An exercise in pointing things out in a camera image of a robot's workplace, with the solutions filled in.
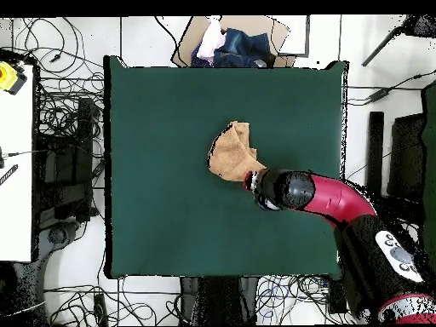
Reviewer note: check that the orange terry towel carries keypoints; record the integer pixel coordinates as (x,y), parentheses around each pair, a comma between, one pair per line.
(231,156)

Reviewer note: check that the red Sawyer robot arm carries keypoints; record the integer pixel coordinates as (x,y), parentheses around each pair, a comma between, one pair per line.
(337,201)

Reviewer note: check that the black flat panel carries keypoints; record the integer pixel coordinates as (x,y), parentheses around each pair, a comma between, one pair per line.
(407,153)

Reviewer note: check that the dark green table cloth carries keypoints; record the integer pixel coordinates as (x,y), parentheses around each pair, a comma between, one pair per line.
(163,221)

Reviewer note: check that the black upright bar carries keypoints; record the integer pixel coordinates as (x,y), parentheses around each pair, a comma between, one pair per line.
(376,150)

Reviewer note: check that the blue denim jeans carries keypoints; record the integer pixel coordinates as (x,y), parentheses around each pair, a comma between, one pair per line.
(245,47)

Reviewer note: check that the black rectangular box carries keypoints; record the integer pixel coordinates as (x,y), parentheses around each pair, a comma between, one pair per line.
(337,296)

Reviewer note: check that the pink garment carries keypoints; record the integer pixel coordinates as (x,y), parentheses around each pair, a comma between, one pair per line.
(211,41)

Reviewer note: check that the brown cardboard box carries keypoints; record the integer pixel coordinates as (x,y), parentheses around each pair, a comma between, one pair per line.
(253,24)

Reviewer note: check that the black equipment stand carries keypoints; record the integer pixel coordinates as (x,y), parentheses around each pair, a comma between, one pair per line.
(85,136)

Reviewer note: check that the black power strip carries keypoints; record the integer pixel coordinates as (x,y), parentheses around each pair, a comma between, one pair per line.
(100,310)

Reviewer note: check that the grey round stand base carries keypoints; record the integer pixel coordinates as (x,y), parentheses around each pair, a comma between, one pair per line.
(58,235)

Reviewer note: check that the black tripod leg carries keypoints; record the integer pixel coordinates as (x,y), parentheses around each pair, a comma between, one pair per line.
(422,25)

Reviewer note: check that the white desk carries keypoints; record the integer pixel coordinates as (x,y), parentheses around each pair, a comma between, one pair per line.
(15,211)

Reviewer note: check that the yellow emergency stop button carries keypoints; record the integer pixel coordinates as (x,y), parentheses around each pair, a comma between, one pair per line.
(6,76)

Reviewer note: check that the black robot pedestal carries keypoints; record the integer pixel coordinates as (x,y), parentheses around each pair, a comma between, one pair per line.
(189,293)

